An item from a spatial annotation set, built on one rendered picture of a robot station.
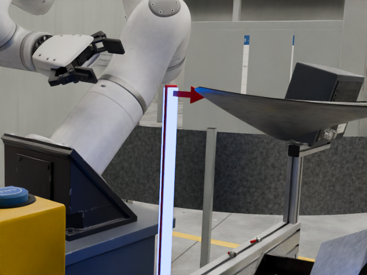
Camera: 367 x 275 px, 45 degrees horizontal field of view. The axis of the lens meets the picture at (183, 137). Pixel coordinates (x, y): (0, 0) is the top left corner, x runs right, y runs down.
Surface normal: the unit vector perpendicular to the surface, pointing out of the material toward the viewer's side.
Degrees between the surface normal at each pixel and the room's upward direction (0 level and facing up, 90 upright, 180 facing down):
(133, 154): 90
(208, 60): 90
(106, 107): 60
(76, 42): 38
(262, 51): 90
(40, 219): 90
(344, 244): 55
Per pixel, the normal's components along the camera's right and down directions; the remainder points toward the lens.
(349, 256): -0.80, -0.60
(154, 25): -0.18, 0.08
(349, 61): -0.41, 0.11
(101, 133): 0.56, -0.13
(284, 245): 0.81, 0.11
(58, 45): -0.23, -0.67
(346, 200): 0.26, 0.14
